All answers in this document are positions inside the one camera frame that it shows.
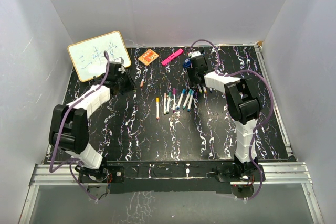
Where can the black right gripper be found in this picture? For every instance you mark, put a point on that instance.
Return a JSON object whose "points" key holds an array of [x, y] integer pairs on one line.
{"points": [[190, 70]]}

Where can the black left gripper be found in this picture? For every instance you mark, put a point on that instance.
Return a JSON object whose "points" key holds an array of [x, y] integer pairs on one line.
{"points": [[131, 85]]}

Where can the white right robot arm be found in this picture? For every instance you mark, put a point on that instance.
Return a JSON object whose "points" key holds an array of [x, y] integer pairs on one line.
{"points": [[243, 103]]}

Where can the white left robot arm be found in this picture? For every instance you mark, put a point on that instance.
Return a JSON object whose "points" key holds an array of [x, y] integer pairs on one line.
{"points": [[69, 125]]}

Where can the peach marker pen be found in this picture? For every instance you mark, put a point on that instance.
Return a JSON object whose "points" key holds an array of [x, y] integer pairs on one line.
{"points": [[164, 103]]}

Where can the light blue marker pen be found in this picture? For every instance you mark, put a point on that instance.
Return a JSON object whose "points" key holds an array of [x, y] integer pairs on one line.
{"points": [[190, 100]]}

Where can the yellow orange marker pen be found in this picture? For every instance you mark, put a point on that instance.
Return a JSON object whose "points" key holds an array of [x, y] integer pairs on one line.
{"points": [[157, 108]]}

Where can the blue stapler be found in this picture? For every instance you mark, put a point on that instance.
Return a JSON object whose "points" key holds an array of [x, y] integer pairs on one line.
{"points": [[187, 63]]}

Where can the pink clip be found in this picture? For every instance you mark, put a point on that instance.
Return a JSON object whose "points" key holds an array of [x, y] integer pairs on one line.
{"points": [[171, 57]]}

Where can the small whiteboard with writing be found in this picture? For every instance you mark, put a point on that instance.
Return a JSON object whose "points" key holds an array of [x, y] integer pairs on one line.
{"points": [[88, 56]]}

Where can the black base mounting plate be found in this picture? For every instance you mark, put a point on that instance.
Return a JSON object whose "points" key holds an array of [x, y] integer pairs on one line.
{"points": [[176, 176]]}

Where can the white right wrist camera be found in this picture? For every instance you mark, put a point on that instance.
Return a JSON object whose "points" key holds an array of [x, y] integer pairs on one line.
{"points": [[195, 53]]}

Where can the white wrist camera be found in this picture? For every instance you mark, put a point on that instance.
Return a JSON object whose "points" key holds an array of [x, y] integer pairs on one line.
{"points": [[195, 53], [119, 62]]}

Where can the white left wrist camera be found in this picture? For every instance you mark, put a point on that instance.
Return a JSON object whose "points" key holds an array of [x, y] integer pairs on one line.
{"points": [[119, 62]]}

